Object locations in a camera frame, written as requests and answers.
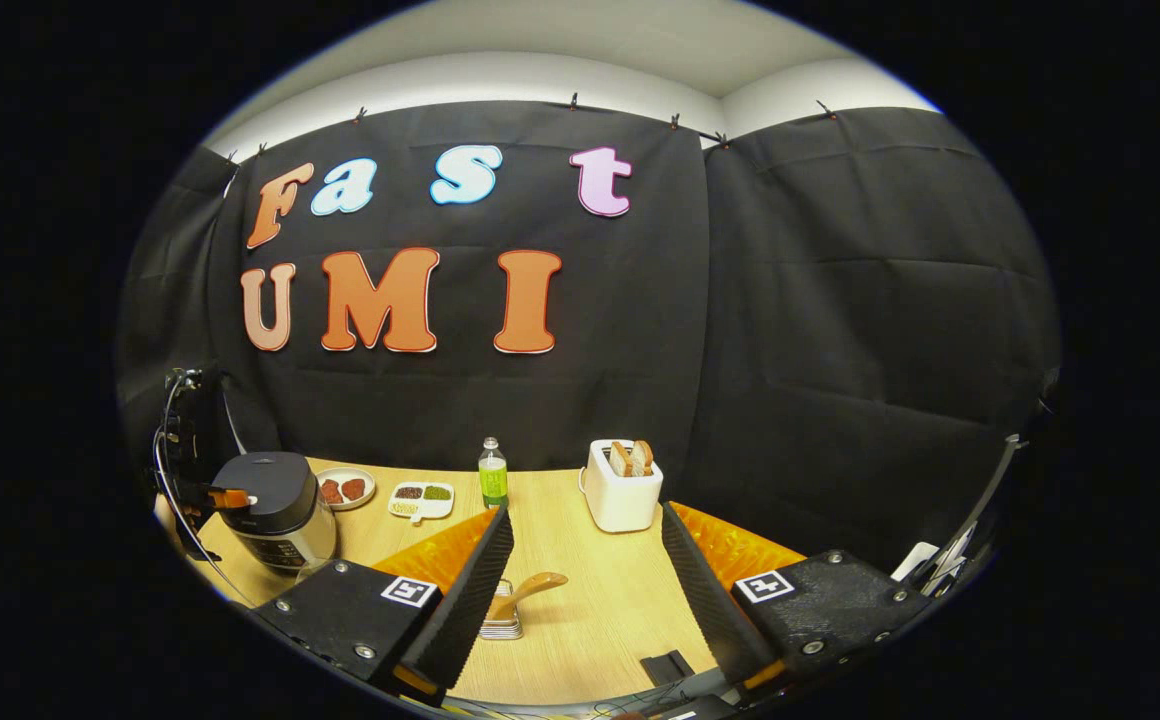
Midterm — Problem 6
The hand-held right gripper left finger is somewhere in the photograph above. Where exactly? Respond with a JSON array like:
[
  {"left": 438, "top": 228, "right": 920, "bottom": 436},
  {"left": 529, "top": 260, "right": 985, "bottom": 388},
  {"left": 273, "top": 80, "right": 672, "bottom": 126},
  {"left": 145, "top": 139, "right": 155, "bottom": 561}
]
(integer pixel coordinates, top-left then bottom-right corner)
[{"left": 250, "top": 505, "right": 516, "bottom": 706}]

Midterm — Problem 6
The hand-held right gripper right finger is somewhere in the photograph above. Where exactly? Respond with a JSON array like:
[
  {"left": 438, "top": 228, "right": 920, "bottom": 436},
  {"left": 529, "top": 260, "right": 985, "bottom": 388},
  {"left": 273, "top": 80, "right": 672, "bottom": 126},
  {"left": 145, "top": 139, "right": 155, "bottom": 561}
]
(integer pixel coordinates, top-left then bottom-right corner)
[{"left": 660, "top": 500, "right": 936, "bottom": 691}]

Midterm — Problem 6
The metal wire chopstick holder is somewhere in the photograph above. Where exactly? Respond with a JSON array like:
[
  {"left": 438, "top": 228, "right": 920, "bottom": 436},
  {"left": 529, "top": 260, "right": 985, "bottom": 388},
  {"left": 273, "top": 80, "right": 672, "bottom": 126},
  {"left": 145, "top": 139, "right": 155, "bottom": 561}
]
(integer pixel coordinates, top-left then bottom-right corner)
[{"left": 478, "top": 578, "right": 525, "bottom": 641}]

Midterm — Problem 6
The black and silver rice cooker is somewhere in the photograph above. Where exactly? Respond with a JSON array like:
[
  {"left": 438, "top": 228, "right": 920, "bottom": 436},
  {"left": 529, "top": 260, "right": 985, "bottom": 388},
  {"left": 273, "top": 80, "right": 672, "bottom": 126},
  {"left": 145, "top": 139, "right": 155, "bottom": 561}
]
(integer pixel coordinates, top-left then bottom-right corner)
[{"left": 210, "top": 452, "right": 338, "bottom": 574}]

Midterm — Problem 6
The wooden spoon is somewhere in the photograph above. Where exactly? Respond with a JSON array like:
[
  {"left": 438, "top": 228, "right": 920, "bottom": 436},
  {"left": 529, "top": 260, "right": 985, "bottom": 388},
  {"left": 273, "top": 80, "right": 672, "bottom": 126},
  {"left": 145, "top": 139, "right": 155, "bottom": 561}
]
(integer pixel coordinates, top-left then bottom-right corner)
[{"left": 485, "top": 572, "right": 569, "bottom": 623}]

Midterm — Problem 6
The white divided dish of beans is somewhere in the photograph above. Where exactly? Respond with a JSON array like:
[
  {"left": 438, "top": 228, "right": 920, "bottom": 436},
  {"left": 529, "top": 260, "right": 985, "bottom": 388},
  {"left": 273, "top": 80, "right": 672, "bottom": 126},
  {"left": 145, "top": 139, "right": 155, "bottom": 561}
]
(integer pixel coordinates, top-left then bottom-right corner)
[{"left": 387, "top": 481, "right": 456, "bottom": 525}]

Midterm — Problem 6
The green drink bottle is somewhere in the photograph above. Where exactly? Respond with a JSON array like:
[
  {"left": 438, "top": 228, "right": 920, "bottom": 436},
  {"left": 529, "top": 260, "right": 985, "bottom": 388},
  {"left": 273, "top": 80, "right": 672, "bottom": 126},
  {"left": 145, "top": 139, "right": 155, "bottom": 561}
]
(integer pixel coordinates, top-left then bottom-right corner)
[{"left": 478, "top": 437, "right": 509, "bottom": 510}]

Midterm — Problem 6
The white toaster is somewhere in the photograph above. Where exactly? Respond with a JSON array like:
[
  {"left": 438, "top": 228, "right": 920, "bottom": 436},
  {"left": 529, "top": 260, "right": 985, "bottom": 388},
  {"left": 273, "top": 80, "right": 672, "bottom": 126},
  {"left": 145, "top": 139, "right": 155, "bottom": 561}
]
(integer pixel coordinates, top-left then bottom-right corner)
[{"left": 580, "top": 440, "right": 664, "bottom": 534}]

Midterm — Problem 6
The round white plate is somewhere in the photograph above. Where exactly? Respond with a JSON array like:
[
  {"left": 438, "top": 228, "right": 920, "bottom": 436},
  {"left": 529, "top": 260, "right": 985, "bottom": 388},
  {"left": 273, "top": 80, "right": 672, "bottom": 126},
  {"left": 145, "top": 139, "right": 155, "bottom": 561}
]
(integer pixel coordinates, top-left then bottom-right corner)
[{"left": 315, "top": 467, "right": 377, "bottom": 511}]

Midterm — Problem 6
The black backdrop cloth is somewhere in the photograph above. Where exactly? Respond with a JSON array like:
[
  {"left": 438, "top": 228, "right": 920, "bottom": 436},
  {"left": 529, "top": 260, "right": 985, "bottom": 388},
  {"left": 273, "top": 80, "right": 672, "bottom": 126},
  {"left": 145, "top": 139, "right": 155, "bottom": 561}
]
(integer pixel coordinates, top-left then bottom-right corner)
[{"left": 115, "top": 98, "right": 1063, "bottom": 601}]

